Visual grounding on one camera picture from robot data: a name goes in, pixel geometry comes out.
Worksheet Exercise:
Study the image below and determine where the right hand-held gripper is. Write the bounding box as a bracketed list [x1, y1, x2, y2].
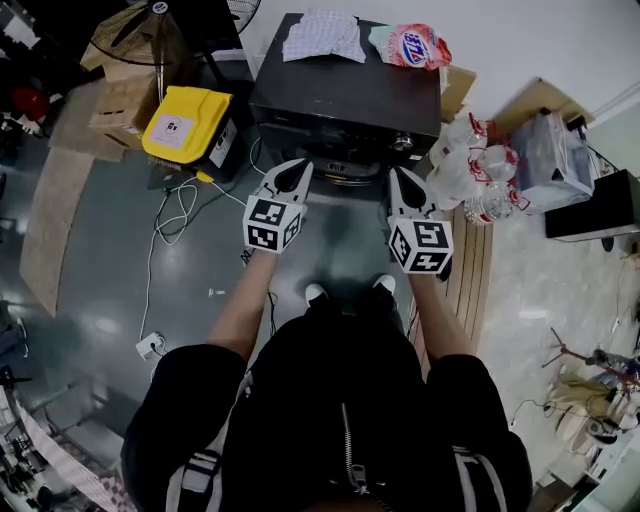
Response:
[388, 167, 455, 284]

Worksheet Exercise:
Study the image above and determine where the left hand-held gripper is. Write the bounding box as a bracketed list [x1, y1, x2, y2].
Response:
[243, 159, 315, 255]

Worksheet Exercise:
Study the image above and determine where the black washing machine door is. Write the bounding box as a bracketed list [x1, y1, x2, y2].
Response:
[292, 141, 391, 187]

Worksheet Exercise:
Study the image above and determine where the person's right forearm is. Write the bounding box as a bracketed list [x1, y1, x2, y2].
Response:
[407, 272, 477, 365]

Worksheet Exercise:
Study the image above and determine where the person's left forearm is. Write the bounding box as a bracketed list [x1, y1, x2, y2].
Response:
[207, 249, 281, 374]

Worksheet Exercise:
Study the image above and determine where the black washing machine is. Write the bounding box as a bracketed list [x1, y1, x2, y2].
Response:
[248, 13, 444, 187]

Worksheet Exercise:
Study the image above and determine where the wooden slatted platform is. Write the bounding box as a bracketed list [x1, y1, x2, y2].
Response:
[407, 207, 496, 381]

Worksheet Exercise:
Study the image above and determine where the small cardboard box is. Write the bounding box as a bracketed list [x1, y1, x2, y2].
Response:
[439, 64, 479, 124]

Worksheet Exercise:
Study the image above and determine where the black bin with yellow lid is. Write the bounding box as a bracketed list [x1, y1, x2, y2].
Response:
[141, 85, 242, 184]

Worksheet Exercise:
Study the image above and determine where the clear plastic container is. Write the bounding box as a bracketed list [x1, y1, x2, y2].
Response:
[509, 112, 600, 215]

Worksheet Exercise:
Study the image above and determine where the checked cloth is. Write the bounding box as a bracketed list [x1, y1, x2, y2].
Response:
[282, 8, 368, 65]

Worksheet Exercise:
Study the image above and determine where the pink white detergent bag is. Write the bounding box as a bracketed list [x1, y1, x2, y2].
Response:
[368, 22, 453, 71]

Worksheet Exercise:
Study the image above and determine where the black box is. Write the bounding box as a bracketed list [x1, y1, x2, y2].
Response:
[544, 169, 640, 244]

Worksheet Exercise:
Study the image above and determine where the cardboard box stack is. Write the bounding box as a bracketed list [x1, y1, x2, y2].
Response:
[79, 27, 169, 151]

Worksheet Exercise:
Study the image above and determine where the black standing fan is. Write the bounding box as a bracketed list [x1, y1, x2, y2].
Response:
[89, 0, 246, 104]

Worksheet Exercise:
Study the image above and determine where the person's black jacket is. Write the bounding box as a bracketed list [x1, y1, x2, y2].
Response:
[121, 303, 534, 512]

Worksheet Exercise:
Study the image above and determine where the white power strip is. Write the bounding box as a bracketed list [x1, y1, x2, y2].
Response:
[135, 331, 167, 362]

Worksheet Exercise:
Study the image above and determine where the brown floor board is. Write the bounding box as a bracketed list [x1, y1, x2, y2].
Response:
[19, 147, 96, 319]

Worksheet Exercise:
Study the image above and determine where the coat stand with beige clothes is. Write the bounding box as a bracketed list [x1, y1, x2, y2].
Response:
[542, 327, 640, 441]

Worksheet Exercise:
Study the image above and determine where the red round object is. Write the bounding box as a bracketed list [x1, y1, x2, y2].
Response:
[12, 86, 52, 122]

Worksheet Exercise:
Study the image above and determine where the checked tablecloth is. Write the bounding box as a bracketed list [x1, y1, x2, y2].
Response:
[19, 404, 136, 512]

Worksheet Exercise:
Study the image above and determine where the clear water bottle red handle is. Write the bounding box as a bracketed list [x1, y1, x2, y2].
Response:
[438, 112, 490, 152]
[427, 147, 494, 211]
[464, 182, 531, 226]
[472, 144, 521, 184]

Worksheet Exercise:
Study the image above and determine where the white power cable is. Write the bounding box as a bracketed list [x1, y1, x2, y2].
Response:
[138, 174, 201, 341]

